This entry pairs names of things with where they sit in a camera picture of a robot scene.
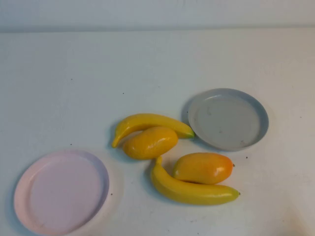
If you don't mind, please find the yellow banana with green tip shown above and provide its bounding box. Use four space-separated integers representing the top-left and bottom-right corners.
112 113 195 148

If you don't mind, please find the pink round plate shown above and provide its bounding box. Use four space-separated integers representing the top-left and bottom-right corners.
13 150 110 236

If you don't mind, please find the grey round plate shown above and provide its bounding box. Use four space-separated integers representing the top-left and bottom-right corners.
187 88 269 152

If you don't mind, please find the orange blushed yellow mango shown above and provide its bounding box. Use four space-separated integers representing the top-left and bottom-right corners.
172 152 236 185

